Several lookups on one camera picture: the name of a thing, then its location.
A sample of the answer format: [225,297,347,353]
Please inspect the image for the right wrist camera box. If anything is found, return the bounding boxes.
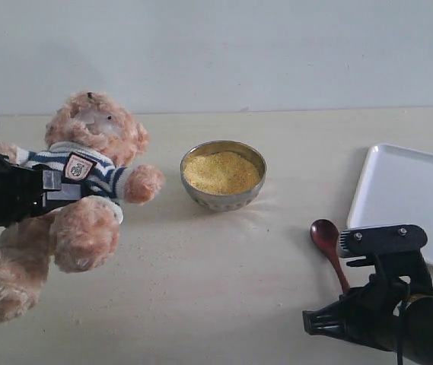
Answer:
[336,224,428,267]

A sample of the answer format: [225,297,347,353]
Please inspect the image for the pink teddy bear striped sweater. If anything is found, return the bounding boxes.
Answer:
[0,90,165,323]

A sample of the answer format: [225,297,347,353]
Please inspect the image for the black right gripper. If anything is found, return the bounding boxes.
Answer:
[301,273,433,353]

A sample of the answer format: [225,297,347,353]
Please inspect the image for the yellow millet grains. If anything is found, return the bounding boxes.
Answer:
[183,151,261,195]

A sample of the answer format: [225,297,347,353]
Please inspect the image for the white rectangular plastic tray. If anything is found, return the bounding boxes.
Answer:
[346,143,433,265]

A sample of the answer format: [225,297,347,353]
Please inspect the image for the metal bowl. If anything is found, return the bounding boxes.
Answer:
[180,140,266,212]

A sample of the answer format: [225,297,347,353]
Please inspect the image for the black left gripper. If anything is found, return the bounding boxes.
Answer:
[0,154,83,227]

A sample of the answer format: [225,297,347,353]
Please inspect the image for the dark red wooden spoon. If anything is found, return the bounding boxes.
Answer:
[310,219,350,294]

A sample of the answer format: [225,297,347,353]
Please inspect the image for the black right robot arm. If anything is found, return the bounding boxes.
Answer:
[302,275,433,364]

